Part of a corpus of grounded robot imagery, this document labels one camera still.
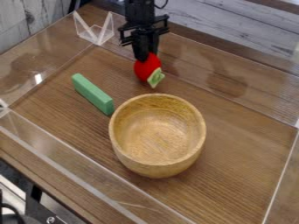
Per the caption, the black cable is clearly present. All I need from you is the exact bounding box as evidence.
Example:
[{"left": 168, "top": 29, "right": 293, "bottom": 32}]
[{"left": 0, "top": 202, "right": 23, "bottom": 224}]

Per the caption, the clear acrylic tray wall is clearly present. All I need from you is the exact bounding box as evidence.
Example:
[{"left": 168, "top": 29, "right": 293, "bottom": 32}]
[{"left": 0, "top": 100, "right": 190, "bottom": 224}]

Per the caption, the red plush strawberry toy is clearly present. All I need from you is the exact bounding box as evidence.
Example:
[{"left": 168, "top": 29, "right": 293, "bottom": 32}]
[{"left": 133, "top": 53, "right": 164, "bottom": 88}]

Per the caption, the clear acrylic corner bracket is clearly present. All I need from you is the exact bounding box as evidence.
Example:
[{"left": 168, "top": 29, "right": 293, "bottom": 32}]
[{"left": 72, "top": 12, "right": 114, "bottom": 46}]

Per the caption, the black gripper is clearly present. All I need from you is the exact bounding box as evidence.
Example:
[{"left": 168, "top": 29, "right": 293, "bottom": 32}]
[{"left": 117, "top": 0, "right": 169, "bottom": 62}]

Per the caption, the green rectangular block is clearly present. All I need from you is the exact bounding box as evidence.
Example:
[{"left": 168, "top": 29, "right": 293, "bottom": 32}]
[{"left": 70, "top": 73, "right": 114, "bottom": 116}]

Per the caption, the wooden bowl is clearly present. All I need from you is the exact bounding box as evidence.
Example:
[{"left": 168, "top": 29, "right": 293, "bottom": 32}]
[{"left": 108, "top": 94, "right": 206, "bottom": 179}]

